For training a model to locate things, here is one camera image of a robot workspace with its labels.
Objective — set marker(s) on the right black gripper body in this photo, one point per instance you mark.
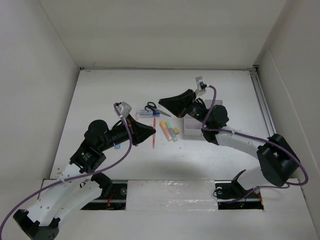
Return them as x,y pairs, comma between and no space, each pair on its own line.
197,111

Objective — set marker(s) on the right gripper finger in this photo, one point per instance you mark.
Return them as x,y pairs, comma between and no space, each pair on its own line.
185,96
177,107

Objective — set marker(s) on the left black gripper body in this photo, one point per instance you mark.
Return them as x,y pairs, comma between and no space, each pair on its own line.
118,135

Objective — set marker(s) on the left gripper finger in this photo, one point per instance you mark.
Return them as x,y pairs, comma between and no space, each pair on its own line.
140,136
141,128

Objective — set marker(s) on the red pen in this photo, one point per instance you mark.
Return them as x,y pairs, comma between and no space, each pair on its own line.
154,135

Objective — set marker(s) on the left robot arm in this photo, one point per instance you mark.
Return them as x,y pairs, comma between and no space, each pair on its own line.
80,182

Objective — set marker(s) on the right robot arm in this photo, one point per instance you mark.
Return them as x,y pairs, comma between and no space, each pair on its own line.
277,161

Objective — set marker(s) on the right white organizer box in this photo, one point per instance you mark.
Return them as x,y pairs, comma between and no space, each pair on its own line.
208,102

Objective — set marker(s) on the white organizer box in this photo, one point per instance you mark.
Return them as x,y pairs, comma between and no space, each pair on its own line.
192,127
208,102

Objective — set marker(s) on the clear glue bottle blue cap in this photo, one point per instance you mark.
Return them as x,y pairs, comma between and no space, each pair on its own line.
147,114

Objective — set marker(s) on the left white organizer box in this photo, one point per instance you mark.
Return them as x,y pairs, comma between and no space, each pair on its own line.
192,127

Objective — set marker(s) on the orange highlighter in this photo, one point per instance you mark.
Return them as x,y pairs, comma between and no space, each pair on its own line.
165,130

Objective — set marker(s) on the yellow eraser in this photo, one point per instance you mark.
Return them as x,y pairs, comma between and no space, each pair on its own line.
176,131

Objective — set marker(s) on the green highlighter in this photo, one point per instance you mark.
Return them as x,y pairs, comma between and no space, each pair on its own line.
171,130

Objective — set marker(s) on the white taped panel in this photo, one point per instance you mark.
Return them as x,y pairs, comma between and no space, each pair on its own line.
171,195

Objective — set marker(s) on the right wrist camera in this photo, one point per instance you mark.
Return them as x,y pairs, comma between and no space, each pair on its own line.
201,86

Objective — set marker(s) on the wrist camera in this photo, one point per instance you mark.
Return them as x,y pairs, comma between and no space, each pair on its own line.
122,109
201,86

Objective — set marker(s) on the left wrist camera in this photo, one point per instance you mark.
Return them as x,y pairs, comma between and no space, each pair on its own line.
122,109

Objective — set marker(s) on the black handled scissors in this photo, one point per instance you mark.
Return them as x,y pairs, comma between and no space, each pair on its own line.
153,107

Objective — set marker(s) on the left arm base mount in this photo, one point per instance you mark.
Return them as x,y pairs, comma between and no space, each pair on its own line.
115,200

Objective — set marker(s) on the aluminium rail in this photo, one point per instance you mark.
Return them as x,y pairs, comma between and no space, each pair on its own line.
264,108

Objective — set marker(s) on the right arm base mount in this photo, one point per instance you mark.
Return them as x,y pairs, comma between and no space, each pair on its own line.
230,197

